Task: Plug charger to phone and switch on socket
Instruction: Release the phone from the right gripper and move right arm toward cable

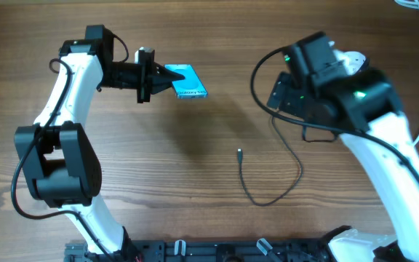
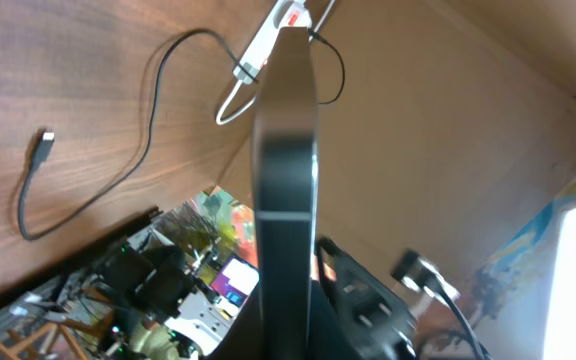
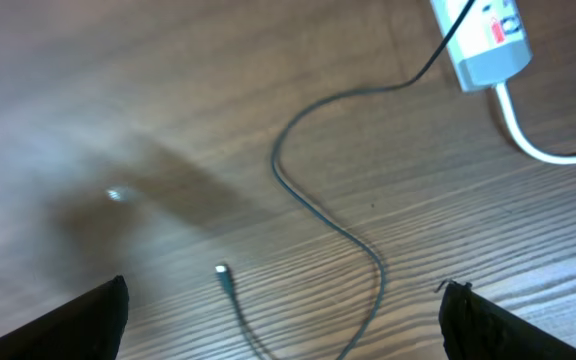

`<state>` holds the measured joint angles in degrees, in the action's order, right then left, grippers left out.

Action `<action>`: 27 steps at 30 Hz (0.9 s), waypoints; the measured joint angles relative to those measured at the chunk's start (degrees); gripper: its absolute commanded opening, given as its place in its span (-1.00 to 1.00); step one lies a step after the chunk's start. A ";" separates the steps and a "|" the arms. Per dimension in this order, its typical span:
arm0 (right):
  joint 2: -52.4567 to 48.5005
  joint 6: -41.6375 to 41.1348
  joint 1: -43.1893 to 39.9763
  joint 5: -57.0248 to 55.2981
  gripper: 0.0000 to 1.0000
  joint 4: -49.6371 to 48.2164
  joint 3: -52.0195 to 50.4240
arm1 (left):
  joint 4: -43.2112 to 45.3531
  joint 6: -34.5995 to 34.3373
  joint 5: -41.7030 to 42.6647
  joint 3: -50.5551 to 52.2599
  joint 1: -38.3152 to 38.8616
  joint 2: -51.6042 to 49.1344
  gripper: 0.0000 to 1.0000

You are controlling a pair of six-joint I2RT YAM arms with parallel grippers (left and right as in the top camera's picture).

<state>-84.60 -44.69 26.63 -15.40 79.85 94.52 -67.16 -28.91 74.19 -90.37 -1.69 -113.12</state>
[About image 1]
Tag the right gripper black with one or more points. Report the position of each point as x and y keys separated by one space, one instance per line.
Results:
x=287 y=102

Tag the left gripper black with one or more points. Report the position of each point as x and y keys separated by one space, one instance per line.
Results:
x=148 y=78

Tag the smartphone with teal screen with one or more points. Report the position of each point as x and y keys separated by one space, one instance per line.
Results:
x=189 y=88

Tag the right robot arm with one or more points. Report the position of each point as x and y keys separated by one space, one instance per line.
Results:
x=327 y=89

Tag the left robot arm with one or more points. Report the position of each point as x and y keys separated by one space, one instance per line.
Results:
x=59 y=172

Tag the white power strip socket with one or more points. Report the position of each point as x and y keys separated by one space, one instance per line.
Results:
x=353 y=61

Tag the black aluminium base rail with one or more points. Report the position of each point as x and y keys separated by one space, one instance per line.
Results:
x=261 y=250

